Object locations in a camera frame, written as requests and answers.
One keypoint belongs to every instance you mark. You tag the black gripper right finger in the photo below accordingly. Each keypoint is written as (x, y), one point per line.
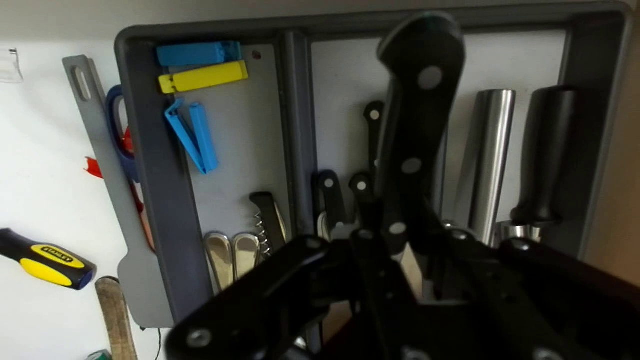
(533, 292)

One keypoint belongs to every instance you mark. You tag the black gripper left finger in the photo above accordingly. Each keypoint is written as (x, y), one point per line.
(267, 286)

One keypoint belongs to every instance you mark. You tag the grey spatula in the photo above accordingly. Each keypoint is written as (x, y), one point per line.
(143, 286)

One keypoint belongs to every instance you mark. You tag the grey cutlery tray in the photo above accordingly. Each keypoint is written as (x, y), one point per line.
(252, 132)

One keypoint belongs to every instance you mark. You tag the blue and yellow peeler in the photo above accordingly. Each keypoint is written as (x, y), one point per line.
(203, 136)

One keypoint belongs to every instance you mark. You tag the yellow clip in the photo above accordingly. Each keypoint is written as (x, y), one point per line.
(200, 78)

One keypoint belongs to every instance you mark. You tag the yellow black screwdriver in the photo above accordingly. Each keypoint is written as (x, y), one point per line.
(47, 260)

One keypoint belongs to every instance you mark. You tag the blue closed clip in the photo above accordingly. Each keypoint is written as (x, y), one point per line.
(197, 55)

